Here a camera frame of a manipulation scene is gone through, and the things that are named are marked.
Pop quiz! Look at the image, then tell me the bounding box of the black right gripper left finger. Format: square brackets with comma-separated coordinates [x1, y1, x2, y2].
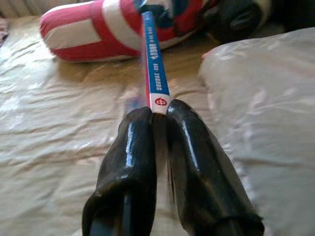
[82, 106, 158, 236]

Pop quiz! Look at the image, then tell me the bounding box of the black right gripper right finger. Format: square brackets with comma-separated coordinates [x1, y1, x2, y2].
[166, 98, 265, 236]

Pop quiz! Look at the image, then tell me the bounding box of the colourful comic book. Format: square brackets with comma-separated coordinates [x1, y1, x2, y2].
[124, 11, 171, 116]

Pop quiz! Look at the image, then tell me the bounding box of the silver satin pillow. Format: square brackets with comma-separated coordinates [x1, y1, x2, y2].
[198, 27, 315, 236]

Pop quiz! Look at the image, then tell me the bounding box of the red white blue shield bolster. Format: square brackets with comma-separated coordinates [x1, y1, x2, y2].
[39, 0, 220, 62]

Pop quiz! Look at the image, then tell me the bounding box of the black and white plush toy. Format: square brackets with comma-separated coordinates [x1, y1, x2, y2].
[210, 0, 271, 44]

